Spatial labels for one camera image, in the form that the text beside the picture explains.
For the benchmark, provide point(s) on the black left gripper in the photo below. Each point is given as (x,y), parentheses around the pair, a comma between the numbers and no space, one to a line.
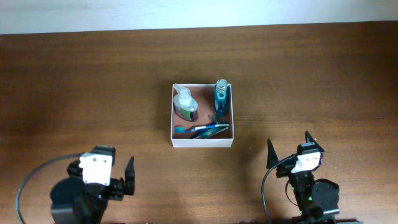
(117,184)

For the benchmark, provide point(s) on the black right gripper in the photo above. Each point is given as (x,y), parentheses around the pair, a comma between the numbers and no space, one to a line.
(284,169)

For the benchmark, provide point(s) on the blue white toothbrush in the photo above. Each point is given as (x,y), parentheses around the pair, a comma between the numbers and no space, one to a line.
(182,130)

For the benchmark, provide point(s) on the blue disposable razor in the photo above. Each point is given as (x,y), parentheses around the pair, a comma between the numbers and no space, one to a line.
(198,133)

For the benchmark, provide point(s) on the teal toothpaste tube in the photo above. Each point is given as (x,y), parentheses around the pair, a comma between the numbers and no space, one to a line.
(211,132)

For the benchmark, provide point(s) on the clear soap pump bottle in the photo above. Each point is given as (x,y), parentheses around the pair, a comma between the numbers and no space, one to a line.
(185,106)

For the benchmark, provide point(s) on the teal mouthwash bottle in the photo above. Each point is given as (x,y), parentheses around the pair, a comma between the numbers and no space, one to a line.
(221,102)

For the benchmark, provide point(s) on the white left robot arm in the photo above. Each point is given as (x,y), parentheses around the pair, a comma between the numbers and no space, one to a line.
(83,197)

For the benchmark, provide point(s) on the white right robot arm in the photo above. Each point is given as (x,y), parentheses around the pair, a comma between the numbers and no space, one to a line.
(191,186)

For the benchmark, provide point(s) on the white cardboard box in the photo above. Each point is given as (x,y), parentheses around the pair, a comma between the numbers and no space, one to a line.
(204,96)

